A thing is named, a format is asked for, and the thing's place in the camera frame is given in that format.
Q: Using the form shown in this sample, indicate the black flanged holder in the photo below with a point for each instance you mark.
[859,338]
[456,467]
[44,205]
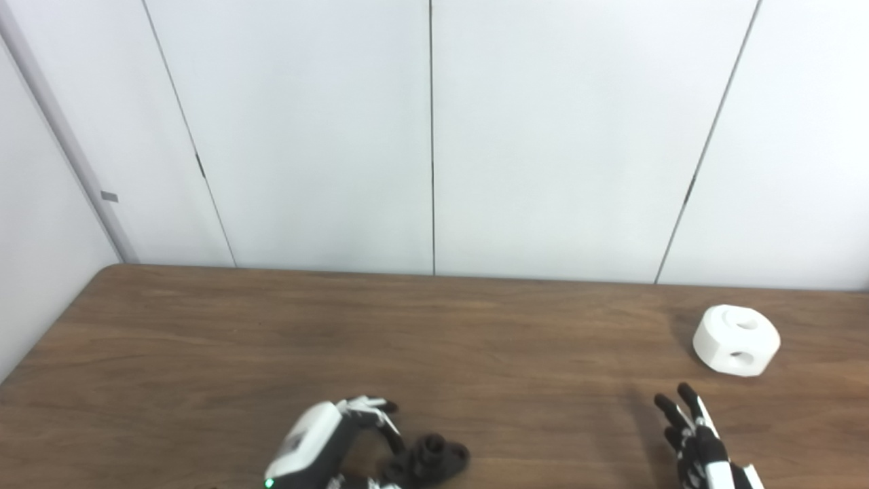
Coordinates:
[434,462]

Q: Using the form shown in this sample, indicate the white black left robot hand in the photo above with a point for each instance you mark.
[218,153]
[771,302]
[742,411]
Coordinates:
[309,441]

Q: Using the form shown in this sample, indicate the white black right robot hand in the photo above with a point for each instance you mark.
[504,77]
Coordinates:
[706,451]

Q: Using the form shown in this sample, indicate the round white piece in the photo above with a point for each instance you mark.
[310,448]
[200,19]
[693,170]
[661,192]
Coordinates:
[716,339]

